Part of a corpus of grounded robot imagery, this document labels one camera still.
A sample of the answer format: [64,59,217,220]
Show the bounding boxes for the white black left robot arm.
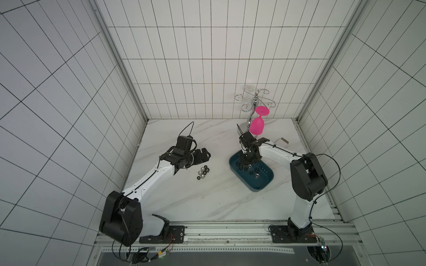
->
[99,135,211,247]

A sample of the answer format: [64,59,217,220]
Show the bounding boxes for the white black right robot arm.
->
[241,142,328,242]

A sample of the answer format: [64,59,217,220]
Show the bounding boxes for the teal plastic storage box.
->
[229,151,274,192]

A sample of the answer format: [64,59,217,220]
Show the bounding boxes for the small white box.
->
[279,137,289,146]

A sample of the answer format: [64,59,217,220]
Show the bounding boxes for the pink plastic wine glass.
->
[249,106,270,135]

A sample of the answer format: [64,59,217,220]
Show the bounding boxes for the chrome glass hanger stand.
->
[235,84,277,132]

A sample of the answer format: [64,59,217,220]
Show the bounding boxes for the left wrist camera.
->
[175,135,197,153]

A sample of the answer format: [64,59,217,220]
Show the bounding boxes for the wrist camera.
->
[175,135,197,153]
[237,124,270,152]

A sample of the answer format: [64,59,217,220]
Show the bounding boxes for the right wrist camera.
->
[237,124,270,152]

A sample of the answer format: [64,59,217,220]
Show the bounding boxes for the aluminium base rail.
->
[95,219,362,256]

